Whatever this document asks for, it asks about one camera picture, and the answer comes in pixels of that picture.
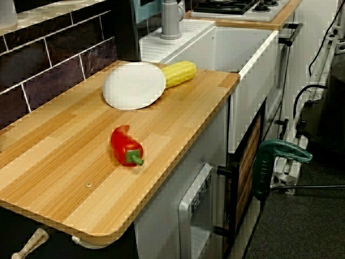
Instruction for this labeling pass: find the red pepper toy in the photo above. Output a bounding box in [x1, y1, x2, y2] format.
[110, 125, 145, 167]

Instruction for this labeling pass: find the yellow corn cob toy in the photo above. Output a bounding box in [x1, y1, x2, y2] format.
[161, 60, 197, 89]

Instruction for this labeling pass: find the red plate with white underside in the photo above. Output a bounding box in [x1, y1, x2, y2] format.
[102, 61, 167, 111]

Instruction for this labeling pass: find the wood grain cabinet door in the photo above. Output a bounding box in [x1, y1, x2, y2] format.
[236, 114, 263, 230]

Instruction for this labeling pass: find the white toy kitchen cabinet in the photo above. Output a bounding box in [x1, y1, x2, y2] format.
[134, 94, 232, 259]

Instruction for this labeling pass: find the white toy appliance door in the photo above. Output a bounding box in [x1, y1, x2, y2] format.
[177, 162, 214, 259]

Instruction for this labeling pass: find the white sink unit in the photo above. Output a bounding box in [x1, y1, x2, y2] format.
[139, 18, 280, 152]

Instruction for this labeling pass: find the grey toy faucet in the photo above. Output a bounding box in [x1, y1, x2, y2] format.
[160, 0, 187, 40]

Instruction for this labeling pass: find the dark grey upright panel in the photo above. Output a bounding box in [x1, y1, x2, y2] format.
[110, 0, 141, 62]

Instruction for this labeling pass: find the green clamp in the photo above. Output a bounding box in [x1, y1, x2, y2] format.
[252, 139, 314, 201]

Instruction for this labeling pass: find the teal plastic bin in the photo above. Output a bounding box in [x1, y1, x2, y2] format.
[134, 0, 163, 24]

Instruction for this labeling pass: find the black stove burner grate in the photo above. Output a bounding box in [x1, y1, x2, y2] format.
[194, 0, 261, 16]

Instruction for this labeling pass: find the white toy stove top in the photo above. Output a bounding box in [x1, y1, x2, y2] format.
[190, 0, 291, 23]

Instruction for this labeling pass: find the black bulky machine base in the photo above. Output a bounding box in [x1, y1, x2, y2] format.
[295, 51, 345, 165]

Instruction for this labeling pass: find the black cabinet handle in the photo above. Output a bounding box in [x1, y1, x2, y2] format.
[212, 161, 239, 241]

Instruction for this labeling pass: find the black drawer handle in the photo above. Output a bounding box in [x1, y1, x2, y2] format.
[274, 118, 289, 139]

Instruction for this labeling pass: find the aluminium frame rail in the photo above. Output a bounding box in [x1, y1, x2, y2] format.
[269, 24, 341, 195]

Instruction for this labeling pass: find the cream bracket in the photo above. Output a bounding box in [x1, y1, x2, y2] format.
[71, 234, 116, 249]

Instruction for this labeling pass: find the black cable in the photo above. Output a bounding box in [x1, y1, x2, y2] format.
[293, 84, 328, 130]
[308, 0, 345, 76]

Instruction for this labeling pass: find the black oven handle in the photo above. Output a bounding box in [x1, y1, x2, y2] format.
[278, 23, 304, 47]

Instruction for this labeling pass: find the cream lever handle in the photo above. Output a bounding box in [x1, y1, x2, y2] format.
[11, 228, 50, 259]

